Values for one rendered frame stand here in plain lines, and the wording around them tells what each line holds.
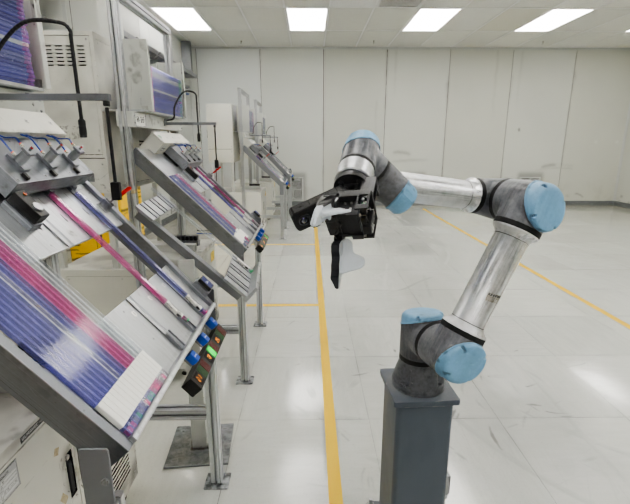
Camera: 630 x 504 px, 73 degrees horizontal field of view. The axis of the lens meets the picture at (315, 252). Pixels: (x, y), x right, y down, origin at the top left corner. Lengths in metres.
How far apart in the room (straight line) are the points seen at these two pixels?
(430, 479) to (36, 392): 1.06
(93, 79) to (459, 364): 1.94
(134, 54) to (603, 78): 9.24
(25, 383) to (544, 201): 1.10
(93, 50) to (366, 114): 6.96
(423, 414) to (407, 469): 0.18
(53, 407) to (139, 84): 1.75
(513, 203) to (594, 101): 9.26
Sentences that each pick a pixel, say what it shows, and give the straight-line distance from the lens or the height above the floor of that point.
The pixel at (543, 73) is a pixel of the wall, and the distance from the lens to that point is 9.90.
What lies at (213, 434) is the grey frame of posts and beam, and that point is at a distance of 1.73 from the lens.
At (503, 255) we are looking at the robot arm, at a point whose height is 0.97.
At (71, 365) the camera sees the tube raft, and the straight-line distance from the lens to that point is 0.91.
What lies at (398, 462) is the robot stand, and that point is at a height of 0.35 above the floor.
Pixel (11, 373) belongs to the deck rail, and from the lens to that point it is 0.88.
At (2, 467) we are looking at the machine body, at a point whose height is 0.59.
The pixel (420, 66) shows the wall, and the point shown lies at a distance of 9.09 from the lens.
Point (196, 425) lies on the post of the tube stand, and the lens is 1.95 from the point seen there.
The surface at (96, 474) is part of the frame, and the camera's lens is 0.86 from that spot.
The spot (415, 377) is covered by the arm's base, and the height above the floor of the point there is 0.60.
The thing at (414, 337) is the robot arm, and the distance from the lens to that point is 1.20.
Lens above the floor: 1.23
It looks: 14 degrees down
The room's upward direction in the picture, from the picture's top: straight up
